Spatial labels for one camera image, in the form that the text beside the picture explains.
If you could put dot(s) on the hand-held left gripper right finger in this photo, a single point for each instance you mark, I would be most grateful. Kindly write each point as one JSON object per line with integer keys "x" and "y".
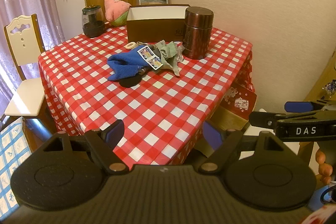
{"x": 212, "y": 134}

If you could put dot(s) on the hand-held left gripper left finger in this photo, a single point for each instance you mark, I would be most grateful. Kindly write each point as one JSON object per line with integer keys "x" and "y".
{"x": 115, "y": 132}

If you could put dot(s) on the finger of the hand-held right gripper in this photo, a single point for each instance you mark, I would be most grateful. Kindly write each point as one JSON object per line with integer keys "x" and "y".
{"x": 296, "y": 106}
{"x": 262, "y": 118}

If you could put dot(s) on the black sock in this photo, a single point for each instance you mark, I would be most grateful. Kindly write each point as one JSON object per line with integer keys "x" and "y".
{"x": 130, "y": 82}

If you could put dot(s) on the grey blue striped knit sock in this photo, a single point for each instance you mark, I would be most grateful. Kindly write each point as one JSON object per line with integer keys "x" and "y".
{"x": 143, "y": 71}

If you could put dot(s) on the green cloth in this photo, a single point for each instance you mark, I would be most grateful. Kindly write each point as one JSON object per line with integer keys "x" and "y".
{"x": 168, "y": 56}

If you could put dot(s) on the brown cardboard box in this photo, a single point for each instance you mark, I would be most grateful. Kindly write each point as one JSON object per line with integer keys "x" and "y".
{"x": 152, "y": 29}

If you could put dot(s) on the person's right hand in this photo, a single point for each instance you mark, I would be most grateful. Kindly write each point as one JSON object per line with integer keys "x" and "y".
{"x": 324, "y": 167}

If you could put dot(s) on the plain cardboard carton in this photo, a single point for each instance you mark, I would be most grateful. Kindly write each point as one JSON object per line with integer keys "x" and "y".
{"x": 228, "y": 119}

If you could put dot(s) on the red gift bag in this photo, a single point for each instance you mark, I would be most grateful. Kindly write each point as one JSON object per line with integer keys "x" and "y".
{"x": 240, "y": 100}

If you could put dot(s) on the red checked tablecloth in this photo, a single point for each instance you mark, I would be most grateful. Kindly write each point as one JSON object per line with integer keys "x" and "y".
{"x": 157, "y": 98}

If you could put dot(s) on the printed paper label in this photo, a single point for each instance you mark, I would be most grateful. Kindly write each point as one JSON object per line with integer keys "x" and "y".
{"x": 146, "y": 51}

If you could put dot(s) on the white wooden chair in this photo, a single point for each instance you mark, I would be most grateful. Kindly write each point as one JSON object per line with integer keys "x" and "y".
{"x": 23, "y": 103}

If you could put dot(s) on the brown metal canister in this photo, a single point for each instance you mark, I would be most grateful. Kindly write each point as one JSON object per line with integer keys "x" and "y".
{"x": 198, "y": 35}

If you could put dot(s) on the blue white checked cloth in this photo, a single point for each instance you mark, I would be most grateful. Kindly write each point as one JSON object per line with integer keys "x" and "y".
{"x": 10, "y": 150}

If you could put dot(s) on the dark glass jar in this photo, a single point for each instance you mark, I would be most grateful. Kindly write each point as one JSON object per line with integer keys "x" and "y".
{"x": 93, "y": 27}

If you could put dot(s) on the pink starfish plush toy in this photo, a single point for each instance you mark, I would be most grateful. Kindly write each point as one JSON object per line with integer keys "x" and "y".
{"x": 114, "y": 6}

